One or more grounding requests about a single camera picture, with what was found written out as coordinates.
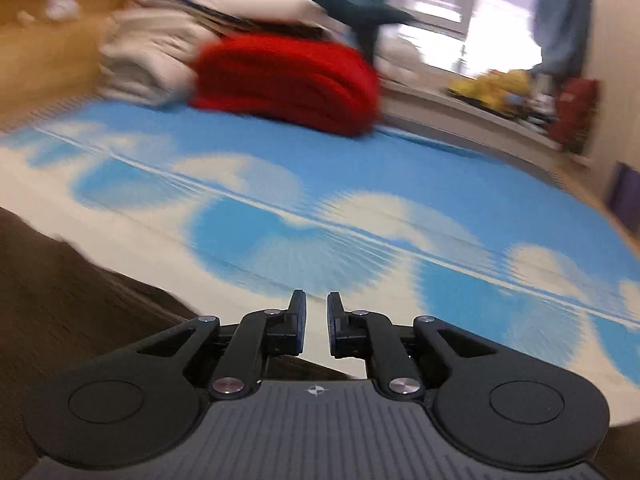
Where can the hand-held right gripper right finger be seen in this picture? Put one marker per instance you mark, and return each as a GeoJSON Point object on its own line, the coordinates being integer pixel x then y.
{"type": "Point", "coordinates": [332, 322]}

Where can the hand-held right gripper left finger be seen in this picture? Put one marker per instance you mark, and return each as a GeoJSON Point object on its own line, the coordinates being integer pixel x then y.
{"type": "Point", "coordinates": [300, 322]}

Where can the blue printed bedsheet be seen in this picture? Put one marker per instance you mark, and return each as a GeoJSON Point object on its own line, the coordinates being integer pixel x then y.
{"type": "Point", "coordinates": [325, 200]}

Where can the red folded quilt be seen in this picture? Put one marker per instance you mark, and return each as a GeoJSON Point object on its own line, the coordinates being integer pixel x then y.
{"type": "Point", "coordinates": [285, 82]}

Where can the windowsill ledge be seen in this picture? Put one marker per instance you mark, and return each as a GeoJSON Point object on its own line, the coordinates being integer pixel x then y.
{"type": "Point", "coordinates": [450, 110]}

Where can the white plush toy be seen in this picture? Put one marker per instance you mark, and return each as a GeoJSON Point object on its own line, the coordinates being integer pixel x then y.
{"type": "Point", "coordinates": [400, 57]}

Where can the yellow bear plush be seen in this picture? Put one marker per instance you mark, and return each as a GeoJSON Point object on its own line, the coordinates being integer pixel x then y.
{"type": "Point", "coordinates": [515, 82]}
{"type": "Point", "coordinates": [477, 89]}

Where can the white folded quilt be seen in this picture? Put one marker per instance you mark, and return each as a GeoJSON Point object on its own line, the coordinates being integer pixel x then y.
{"type": "Point", "coordinates": [145, 77]}

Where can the navy trimmed white blanket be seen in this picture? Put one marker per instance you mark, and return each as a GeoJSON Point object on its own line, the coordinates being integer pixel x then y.
{"type": "Point", "coordinates": [260, 19]}

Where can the teal shark plush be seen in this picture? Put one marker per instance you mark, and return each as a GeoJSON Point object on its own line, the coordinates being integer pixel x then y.
{"type": "Point", "coordinates": [340, 7]}

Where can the red cushion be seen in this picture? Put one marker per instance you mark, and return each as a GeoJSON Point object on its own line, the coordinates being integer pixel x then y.
{"type": "Point", "coordinates": [575, 115]}

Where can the purple bag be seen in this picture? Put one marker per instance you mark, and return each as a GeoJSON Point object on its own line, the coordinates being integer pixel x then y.
{"type": "Point", "coordinates": [626, 195]}

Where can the cream folded blanket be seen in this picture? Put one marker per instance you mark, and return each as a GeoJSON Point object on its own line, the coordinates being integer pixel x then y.
{"type": "Point", "coordinates": [160, 30]}

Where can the window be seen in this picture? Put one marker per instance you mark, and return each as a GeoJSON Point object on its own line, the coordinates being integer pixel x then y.
{"type": "Point", "coordinates": [480, 5]}

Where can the wooden headboard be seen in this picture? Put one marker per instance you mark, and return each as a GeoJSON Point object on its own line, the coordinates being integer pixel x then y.
{"type": "Point", "coordinates": [50, 60]}

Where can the tissue pack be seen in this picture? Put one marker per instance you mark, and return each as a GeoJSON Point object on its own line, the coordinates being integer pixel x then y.
{"type": "Point", "coordinates": [64, 7]}

